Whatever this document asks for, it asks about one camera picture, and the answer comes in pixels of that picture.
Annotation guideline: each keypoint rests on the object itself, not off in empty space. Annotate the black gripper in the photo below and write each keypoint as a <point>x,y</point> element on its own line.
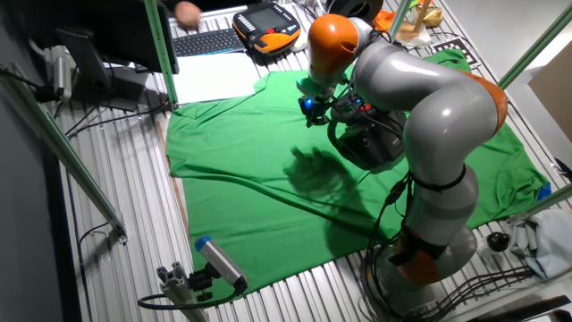
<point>310,105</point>

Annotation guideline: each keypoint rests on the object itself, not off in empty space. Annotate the black sleeved right forearm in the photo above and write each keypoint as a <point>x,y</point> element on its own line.
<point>210,3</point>

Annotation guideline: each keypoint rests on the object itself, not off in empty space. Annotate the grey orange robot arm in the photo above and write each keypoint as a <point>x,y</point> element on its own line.
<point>438,116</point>

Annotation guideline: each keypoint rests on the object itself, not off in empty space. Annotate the person right hand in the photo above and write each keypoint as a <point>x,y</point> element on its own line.
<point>187,14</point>

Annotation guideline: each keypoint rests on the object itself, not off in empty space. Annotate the green cloth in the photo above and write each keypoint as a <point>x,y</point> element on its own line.
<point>246,179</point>

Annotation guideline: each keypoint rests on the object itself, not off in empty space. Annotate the orange black teach pendant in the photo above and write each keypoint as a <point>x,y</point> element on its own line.
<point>268,22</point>

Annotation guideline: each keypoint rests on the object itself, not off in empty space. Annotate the white paper sheet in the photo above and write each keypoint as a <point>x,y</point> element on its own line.
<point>214,78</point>

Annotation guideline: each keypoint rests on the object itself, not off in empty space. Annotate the orange plastic object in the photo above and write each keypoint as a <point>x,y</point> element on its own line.
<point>382,20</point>

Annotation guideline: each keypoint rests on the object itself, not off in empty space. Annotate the black keyboard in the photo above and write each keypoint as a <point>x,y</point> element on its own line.
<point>205,42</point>

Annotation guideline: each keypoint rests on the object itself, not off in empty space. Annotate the wooden stick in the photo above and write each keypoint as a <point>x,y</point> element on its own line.
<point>422,15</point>

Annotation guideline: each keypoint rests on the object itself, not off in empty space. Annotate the black white fiducial tag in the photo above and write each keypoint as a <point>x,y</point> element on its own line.
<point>460,49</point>

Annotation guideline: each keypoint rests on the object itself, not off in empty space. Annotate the black monitor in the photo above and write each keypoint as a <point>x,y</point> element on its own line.
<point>120,31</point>

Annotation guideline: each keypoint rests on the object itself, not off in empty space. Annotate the black round knob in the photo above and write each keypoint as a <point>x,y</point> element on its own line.
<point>498,241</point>

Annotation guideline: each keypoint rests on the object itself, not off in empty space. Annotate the blue tape piece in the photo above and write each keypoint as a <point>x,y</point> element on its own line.
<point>544,192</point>

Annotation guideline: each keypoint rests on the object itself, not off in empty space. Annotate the brown cardboard panel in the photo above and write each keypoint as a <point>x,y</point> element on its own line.
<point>554,89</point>

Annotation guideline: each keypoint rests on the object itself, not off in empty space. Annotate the black tool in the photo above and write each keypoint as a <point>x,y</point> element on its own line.
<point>564,169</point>

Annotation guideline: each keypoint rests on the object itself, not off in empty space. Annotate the grey crumpled cloth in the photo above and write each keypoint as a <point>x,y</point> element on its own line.
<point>545,241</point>

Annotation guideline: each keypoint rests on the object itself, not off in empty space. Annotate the black flat bar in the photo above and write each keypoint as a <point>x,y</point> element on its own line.
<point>518,310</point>

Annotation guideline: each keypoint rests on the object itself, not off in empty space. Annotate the metal frame post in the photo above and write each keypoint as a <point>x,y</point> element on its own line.
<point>400,18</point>

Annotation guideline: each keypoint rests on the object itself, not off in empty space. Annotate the green frame beam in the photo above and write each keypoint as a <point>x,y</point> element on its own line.
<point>536,44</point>
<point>161,49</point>
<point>545,201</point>
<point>58,143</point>

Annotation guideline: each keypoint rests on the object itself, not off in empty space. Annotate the silver camera blue end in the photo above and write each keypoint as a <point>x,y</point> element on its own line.
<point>219,261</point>

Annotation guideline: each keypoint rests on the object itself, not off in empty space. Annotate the black camera clamp mount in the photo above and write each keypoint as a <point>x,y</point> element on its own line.
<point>201,282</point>

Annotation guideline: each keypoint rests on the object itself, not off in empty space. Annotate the aluminium extrusion post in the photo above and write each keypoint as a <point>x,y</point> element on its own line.
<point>179,290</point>

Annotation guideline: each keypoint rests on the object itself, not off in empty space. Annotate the silver cylindrical camera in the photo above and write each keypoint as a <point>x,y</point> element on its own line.
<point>60,71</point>

